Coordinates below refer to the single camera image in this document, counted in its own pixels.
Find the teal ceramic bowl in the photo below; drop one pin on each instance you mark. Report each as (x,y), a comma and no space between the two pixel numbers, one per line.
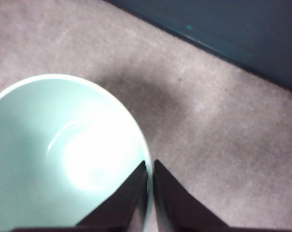
(39,145)

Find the black rectangular tray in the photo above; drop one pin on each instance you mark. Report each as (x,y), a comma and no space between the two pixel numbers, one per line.
(232,29)

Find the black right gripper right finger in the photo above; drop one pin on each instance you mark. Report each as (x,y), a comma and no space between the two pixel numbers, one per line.
(179,207)

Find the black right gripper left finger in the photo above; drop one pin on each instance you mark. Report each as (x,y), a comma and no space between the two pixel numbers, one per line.
(121,207)

